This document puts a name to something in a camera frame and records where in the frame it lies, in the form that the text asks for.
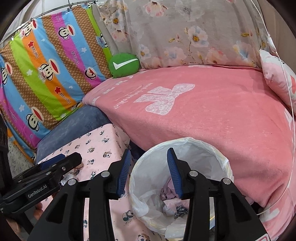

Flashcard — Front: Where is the colourful monkey print quilt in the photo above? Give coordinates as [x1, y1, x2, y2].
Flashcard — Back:
[1, 3, 111, 161]

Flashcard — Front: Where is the pink panda print sheet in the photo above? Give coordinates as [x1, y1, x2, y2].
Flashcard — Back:
[34, 122, 167, 241]

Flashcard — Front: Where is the grey floral quilt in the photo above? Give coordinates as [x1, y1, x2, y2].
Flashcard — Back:
[92, 0, 269, 69]

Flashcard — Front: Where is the pink fleece blanket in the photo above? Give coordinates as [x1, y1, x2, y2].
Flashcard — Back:
[83, 65, 295, 240]

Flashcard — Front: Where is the blue plush cushion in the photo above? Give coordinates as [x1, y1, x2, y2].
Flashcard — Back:
[35, 105, 111, 163]

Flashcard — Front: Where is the green round checkmark cushion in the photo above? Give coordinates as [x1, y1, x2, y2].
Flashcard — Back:
[108, 53, 140, 78]

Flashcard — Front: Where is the pink white pillow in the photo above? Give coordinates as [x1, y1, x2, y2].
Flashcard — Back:
[259, 50, 295, 113]

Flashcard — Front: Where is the white lined trash bin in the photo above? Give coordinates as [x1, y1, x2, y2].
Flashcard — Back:
[129, 137, 234, 240]

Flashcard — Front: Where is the purple plastic wrapper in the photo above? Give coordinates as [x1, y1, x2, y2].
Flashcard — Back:
[160, 179, 179, 201]

